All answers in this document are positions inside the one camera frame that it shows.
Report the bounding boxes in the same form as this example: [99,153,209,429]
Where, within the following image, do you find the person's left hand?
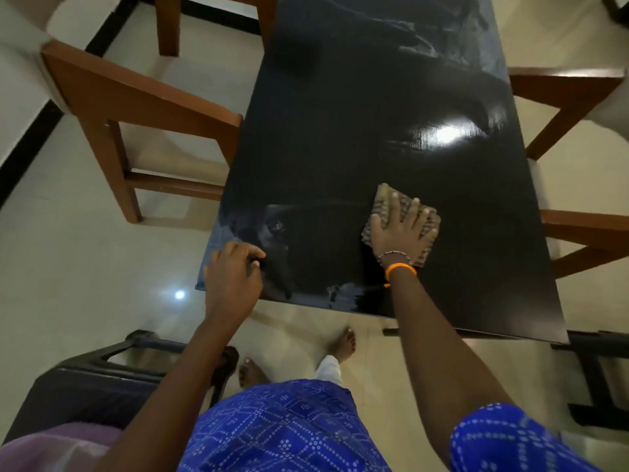
[202,241,267,328]

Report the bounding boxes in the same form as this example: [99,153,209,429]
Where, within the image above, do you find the person's right hand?
[368,191,439,269]

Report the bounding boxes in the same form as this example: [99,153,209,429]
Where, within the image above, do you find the checkered brown cloth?
[361,183,442,269]

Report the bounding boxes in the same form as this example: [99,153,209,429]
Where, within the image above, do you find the person's right forearm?
[388,267,517,463]

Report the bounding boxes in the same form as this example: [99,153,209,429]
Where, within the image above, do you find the person's left forearm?
[96,317,252,472]

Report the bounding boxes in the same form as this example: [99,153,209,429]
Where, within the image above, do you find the person's right foot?
[326,328,357,364]

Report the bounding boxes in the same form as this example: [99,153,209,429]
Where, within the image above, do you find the orange wristband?
[383,262,419,289]

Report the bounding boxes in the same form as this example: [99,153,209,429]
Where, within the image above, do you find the black slipper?
[210,345,240,410]

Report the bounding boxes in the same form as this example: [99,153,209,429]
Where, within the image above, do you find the white trousers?
[314,355,343,387]

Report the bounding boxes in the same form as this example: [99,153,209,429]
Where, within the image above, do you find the black table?
[195,0,571,345]

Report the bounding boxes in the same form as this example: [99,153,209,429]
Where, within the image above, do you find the blue patterned dress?
[176,378,603,472]

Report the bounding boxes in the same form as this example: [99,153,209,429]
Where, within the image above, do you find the wooden chair grey backrest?
[508,67,629,280]
[0,0,281,224]

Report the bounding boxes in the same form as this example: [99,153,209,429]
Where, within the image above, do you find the purple plastic basin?
[0,421,124,472]

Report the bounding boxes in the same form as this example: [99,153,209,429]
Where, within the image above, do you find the beaded bracelet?
[375,249,411,266]

